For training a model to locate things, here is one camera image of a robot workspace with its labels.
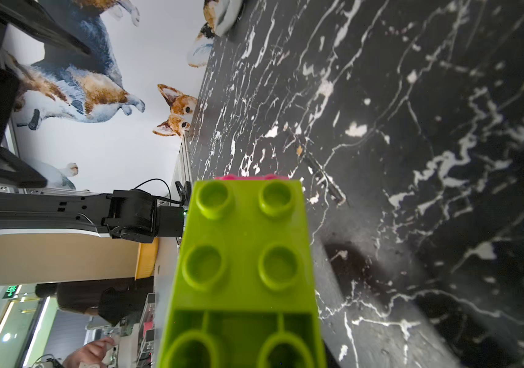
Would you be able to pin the pink lego brick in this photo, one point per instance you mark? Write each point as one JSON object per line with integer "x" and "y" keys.
{"x": 256, "y": 178}

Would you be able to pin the green lego brick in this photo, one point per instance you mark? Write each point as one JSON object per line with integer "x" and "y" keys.
{"x": 244, "y": 289}

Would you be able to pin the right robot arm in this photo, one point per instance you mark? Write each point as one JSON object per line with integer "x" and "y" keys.
{"x": 132, "y": 215}

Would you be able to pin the aluminium frame rail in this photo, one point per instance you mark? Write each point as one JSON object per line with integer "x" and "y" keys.
{"x": 182, "y": 181}

